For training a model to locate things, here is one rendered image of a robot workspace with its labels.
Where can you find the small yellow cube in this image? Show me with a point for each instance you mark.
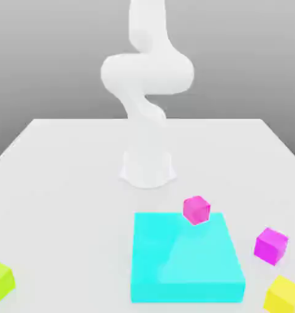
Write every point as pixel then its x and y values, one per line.
pixel 284 296

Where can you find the large cyan box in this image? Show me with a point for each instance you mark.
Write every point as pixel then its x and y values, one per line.
pixel 186 256

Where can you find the small lime green cube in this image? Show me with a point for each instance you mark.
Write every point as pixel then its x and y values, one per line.
pixel 0 281

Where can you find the small magenta cube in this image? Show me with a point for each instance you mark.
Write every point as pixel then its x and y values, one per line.
pixel 270 246

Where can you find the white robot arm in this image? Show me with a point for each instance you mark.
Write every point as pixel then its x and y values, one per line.
pixel 147 73

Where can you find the small pink cube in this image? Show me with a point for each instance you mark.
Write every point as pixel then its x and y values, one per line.
pixel 196 210

